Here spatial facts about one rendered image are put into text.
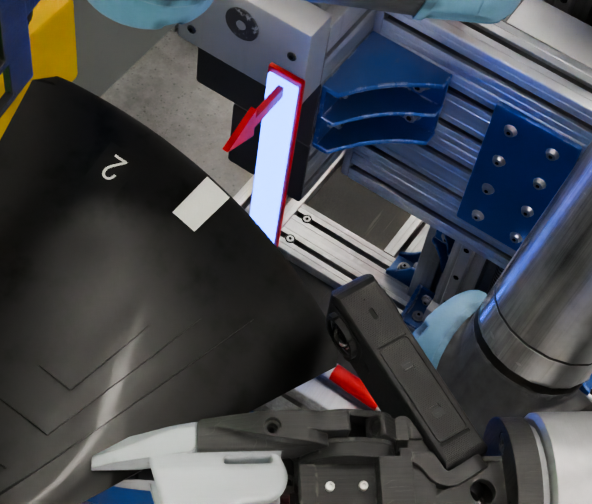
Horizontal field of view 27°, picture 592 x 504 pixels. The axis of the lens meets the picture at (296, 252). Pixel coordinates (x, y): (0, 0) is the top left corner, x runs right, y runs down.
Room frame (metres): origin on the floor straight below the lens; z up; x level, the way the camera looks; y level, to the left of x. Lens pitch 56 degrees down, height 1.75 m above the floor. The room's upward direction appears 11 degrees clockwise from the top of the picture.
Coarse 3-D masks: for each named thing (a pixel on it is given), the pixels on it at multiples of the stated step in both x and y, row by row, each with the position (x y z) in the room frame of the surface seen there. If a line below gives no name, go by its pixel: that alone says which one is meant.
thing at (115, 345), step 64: (64, 128) 0.42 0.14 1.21; (128, 128) 0.43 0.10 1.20; (0, 192) 0.38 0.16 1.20; (64, 192) 0.38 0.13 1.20; (128, 192) 0.40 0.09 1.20; (0, 256) 0.34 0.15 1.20; (64, 256) 0.35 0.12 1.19; (128, 256) 0.36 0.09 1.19; (192, 256) 0.37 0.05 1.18; (256, 256) 0.39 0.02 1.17; (0, 320) 0.31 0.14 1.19; (64, 320) 0.31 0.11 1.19; (128, 320) 0.32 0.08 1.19; (192, 320) 0.33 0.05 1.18; (256, 320) 0.35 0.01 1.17; (320, 320) 0.37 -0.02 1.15; (0, 384) 0.27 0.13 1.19; (64, 384) 0.28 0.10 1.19; (128, 384) 0.29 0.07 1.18; (192, 384) 0.30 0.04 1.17; (256, 384) 0.31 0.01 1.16; (0, 448) 0.24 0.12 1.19; (64, 448) 0.25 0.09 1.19
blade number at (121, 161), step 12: (108, 156) 0.41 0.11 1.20; (120, 156) 0.41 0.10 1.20; (132, 156) 0.42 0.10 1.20; (96, 168) 0.40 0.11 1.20; (108, 168) 0.41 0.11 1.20; (120, 168) 0.41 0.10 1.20; (132, 168) 0.41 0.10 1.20; (96, 180) 0.40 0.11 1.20; (108, 180) 0.40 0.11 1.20; (120, 180) 0.40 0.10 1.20; (108, 192) 0.39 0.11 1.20
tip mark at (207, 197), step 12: (204, 180) 0.42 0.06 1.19; (192, 192) 0.41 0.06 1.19; (204, 192) 0.41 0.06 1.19; (216, 192) 0.41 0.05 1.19; (180, 204) 0.40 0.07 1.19; (192, 204) 0.40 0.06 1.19; (204, 204) 0.40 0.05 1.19; (216, 204) 0.41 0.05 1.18; (180, 216) 0.39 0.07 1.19; (192, 216) 0.39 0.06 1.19; (204, 216) 0.40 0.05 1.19; (192, 228) 0.39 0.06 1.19
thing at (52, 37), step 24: (48, 0) 0.64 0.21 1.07; (72, 0) 0.65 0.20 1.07; (48, 24) 0.62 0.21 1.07; (72, 24) 0.65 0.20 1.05; (48, 48) 0.62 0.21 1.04; (72, 48) 0.65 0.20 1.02; (48, 72) 0.62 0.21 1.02; (72, 72) 0.64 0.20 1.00; (0, 96) 0.57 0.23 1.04; (0, 120) 0.57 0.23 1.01
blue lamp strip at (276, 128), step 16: (272, 80) 0.50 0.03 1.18; (288, 96) 0.50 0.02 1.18; (272, 112) 0.50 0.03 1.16; (288, 112) 0.50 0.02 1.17; (272, 128) 0.50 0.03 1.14; (288, 128) 0.50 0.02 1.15; (272, 144) 0.50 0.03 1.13; (288, 144) 0.50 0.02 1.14; (272, 160) 0.50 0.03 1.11; (256, 176) 0.51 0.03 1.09; (272, 176) 0.50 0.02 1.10; (256, 192) 0.50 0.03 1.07; (272, 192) 0.50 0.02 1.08; (256, 208) 0.50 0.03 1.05; (272, 208) 0.50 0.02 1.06; (272, 224) 0.50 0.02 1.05; (272, 240) 0.50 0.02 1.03
